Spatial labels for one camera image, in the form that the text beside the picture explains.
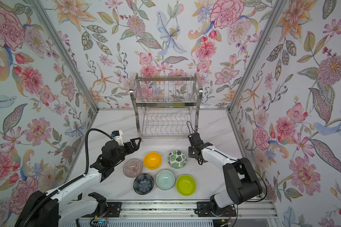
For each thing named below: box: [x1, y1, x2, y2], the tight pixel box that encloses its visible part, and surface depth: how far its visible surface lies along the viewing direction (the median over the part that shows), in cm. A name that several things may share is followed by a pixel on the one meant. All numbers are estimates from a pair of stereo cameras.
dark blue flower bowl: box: [133, 173, 155, 195], surface depth 82 cm
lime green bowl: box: [175, 174, 197, 197], surface depth 83 cm
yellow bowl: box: [143, 151, 163, 170], surface depth 92 cm
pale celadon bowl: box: [155, 168, 176, 191], surface depth 84 cm
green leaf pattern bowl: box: [167, 149, 188, 169], surface depth 92 cm
